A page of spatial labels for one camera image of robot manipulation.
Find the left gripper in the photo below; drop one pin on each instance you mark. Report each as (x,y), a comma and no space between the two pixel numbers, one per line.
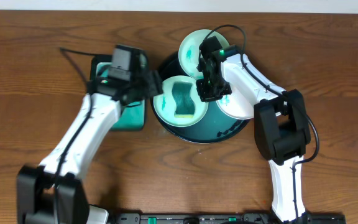
(153,83)

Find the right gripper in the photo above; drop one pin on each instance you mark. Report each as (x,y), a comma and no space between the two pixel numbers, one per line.
(213,91)

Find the mint green plate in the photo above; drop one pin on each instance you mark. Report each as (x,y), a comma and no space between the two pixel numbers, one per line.
(189,53)
(165,106)

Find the green scouring sponge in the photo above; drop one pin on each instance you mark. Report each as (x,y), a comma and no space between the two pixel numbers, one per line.
(185,106)

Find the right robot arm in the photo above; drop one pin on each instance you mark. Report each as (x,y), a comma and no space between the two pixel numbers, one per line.
(282,128)

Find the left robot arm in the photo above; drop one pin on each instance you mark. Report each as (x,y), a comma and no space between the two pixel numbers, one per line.
(53,191)

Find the black rectangular water tray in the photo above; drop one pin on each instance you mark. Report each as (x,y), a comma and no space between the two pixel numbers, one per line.
(133,117)

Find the round black tray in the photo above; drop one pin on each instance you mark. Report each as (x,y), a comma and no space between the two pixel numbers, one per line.
(215,126)

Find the white plate with green smear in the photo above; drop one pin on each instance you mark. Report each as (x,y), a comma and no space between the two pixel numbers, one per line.
(235,107)

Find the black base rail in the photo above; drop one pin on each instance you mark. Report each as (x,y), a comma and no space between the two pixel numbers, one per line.
(256,218)

